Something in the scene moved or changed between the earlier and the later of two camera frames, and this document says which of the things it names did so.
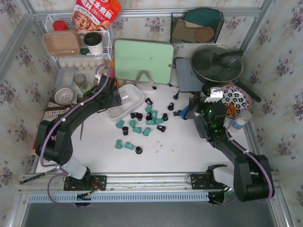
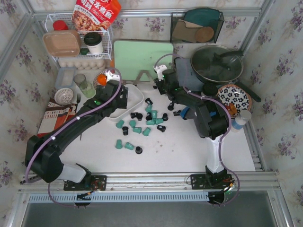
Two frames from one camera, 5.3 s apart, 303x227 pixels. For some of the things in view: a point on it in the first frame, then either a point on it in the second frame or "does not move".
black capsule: [148, 101] does not move
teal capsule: [120, 124] does not move
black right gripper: [192, 111] -> [162, 84]
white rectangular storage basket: [132, 96] does not move
